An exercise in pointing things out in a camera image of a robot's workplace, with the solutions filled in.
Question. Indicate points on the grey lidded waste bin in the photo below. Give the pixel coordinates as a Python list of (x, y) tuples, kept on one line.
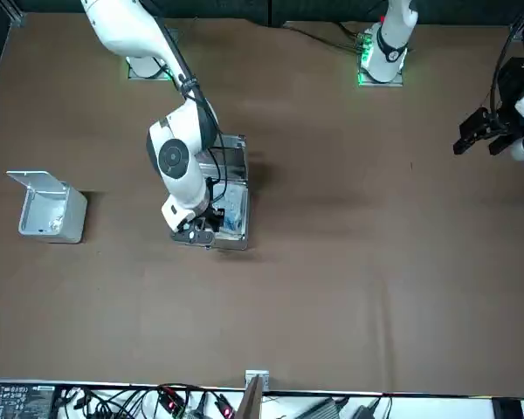
[(70, 218)]

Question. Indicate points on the black block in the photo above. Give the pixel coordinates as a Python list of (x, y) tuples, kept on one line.
[(506, 410)]

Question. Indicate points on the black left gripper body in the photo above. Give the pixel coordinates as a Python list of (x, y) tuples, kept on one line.
[(508, 87)]

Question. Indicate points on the labelled black power adapter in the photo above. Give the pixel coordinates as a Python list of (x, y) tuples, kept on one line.
[(22, 401)]

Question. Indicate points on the long aluminium edge rail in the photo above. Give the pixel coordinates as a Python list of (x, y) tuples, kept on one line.
[(15, 15)]

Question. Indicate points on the black plug with red light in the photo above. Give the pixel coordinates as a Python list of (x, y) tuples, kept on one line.
[(226, 408), (170, 399)]

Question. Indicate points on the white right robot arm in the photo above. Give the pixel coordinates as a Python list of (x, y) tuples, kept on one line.
[(179, 174)]

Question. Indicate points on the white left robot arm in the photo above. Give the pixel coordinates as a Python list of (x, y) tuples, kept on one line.
[(390, 39)]

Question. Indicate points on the aluminium medical kit case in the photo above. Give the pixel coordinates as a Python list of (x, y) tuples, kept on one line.
[(236, 161)]

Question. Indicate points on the plain black power adapter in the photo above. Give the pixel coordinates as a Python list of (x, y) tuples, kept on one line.
[(371, 412)]

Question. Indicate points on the blue face mask packet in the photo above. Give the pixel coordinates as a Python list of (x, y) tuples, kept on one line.
[(233, 209)]

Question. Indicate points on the grey ribbed power brick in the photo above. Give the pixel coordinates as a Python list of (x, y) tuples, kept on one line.
[(323, 410)]

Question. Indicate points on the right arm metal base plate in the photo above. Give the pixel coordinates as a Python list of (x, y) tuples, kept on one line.
[(173, 37)]

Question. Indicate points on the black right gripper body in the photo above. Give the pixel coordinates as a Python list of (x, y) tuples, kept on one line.
[(198, 231)]

